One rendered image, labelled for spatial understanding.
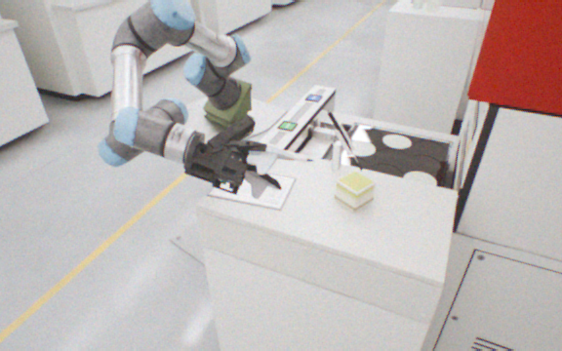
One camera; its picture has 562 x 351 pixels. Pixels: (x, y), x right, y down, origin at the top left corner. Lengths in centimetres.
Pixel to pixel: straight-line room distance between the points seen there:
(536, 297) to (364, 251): 65
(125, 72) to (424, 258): 86
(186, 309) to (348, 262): 125
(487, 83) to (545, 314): 75
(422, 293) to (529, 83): 52
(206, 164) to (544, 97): 75
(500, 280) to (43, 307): 199
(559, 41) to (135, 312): 191
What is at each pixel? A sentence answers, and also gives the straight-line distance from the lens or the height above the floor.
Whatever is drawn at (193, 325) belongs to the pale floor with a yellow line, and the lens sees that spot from 198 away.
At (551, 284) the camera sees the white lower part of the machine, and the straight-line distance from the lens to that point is 136.
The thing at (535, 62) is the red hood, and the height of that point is 133.
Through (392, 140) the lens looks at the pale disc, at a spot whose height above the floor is 90.
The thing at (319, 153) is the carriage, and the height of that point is 88.
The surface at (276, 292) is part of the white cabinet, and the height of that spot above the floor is 74.
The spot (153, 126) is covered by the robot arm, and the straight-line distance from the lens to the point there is 79.
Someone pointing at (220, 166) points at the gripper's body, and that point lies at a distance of 75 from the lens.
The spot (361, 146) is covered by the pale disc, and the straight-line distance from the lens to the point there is 141.
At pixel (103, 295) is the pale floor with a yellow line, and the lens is 222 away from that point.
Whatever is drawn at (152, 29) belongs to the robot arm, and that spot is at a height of 133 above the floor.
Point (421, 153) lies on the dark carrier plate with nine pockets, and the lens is 142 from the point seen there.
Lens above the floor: 161
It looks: 36 degrees down
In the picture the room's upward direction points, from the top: straight up
